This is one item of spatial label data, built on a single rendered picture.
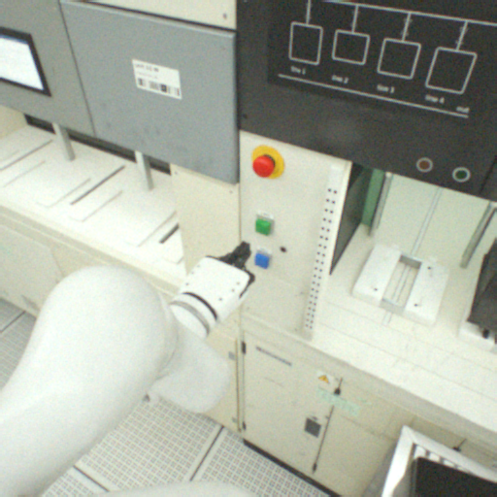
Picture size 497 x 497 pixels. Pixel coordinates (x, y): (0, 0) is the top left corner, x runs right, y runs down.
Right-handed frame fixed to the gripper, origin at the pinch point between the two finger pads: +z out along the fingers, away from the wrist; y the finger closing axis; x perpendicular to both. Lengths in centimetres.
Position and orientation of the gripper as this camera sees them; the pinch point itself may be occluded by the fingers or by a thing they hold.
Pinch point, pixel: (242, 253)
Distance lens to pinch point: 81.6
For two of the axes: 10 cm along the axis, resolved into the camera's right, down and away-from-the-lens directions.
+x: 0.0, -7.1, -7.0
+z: 4.9, -6.1, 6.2
